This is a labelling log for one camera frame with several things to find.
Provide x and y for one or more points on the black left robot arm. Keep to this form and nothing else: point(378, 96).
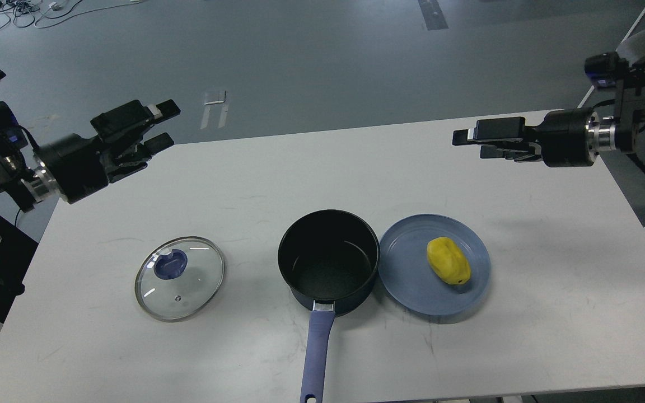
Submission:
point(20, 176)

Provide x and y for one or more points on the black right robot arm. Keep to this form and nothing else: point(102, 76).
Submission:
point(620, 120)

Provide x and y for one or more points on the dark blue saucepan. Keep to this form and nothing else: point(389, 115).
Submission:
point(329, 259)

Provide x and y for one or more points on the blue round plate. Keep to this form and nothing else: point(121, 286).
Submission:
point(408, 277)

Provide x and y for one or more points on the glass pot lid blue knob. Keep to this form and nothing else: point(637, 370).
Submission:
point(179, 278)

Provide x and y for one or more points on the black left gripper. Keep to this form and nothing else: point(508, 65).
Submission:
point(80, 166)

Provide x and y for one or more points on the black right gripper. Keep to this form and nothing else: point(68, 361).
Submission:
point(560, 140)

